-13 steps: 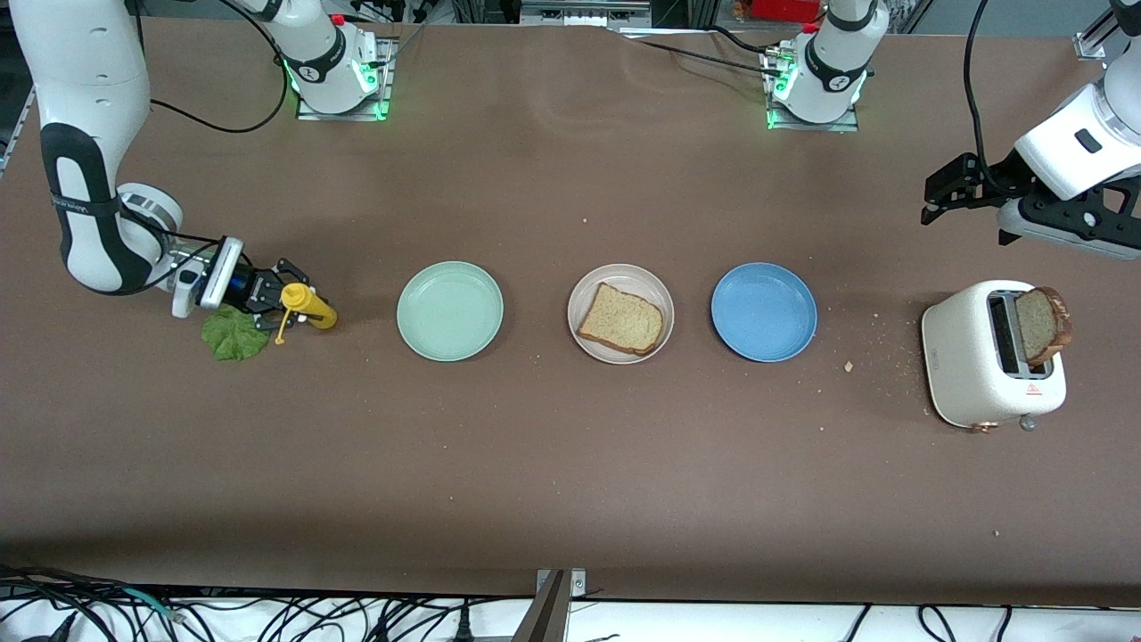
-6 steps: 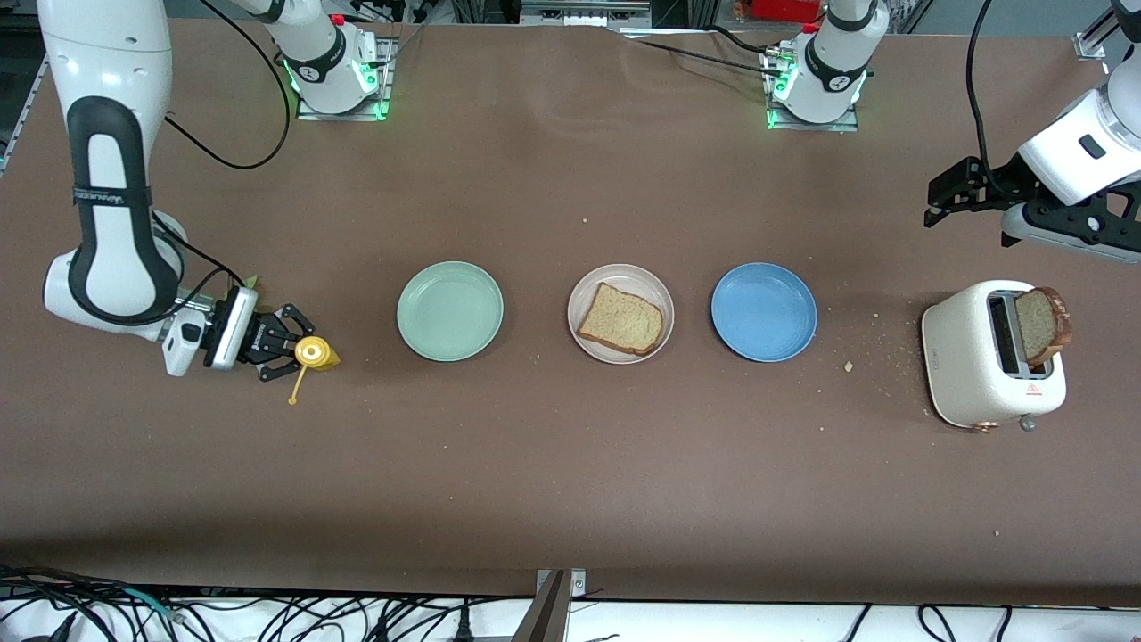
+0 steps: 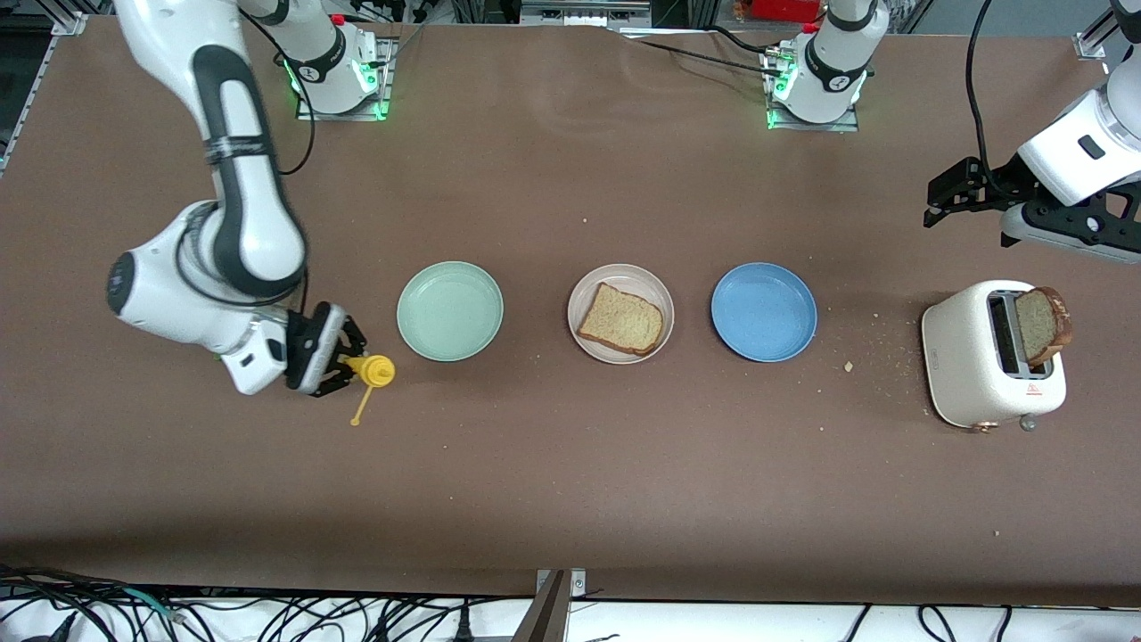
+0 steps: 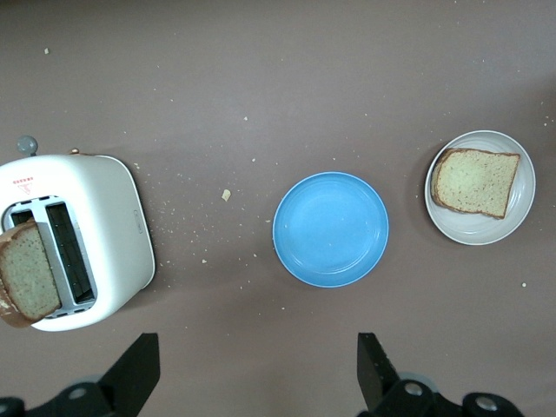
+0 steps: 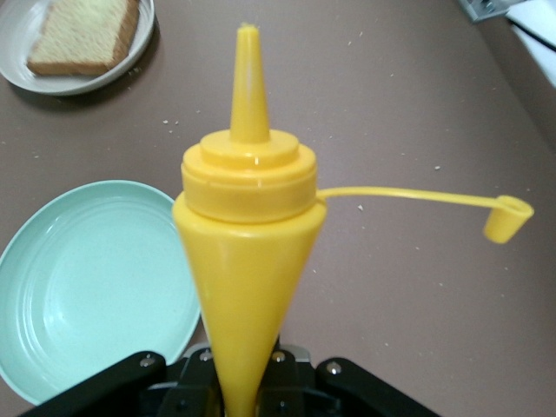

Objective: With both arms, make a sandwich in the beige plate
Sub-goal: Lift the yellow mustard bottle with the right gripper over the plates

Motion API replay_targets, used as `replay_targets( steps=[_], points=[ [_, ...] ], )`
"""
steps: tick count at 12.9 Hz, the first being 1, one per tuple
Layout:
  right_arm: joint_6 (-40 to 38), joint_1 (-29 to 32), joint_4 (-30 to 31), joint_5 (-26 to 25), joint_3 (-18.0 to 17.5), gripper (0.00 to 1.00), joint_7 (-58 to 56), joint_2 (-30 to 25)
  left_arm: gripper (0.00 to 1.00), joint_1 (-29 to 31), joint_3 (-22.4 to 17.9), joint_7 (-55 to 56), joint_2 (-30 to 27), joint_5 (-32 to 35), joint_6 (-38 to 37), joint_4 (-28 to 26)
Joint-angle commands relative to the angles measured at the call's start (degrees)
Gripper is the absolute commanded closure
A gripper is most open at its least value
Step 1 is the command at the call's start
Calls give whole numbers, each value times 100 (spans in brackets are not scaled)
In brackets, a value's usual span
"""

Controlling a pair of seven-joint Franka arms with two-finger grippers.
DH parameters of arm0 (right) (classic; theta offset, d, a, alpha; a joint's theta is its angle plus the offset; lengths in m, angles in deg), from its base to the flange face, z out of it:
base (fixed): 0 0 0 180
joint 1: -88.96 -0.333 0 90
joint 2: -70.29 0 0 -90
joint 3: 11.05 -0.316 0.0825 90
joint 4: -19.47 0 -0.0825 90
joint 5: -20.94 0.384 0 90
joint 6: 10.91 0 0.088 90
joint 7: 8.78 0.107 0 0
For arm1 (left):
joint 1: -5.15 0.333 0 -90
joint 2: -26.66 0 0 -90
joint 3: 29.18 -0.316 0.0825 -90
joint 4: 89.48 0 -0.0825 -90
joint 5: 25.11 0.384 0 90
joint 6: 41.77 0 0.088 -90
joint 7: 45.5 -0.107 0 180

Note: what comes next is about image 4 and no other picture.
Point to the large bread crumb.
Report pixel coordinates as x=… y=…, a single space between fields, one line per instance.
x=226 y=195

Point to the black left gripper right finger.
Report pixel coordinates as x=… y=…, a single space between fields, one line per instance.
x=380 y=386

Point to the beige plate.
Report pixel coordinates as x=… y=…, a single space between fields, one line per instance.
x=523 y=204

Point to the blue plate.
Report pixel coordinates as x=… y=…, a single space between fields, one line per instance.
x=330 y=230

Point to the white toaster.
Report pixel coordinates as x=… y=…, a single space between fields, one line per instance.
x=108 y=226

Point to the light crust bread slice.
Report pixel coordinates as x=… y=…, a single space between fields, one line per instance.
x=475 y=182

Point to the dark crust bread slice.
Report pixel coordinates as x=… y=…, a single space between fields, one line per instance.
x=26 y=273

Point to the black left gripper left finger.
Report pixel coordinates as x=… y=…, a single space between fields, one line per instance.
x=130 y=382

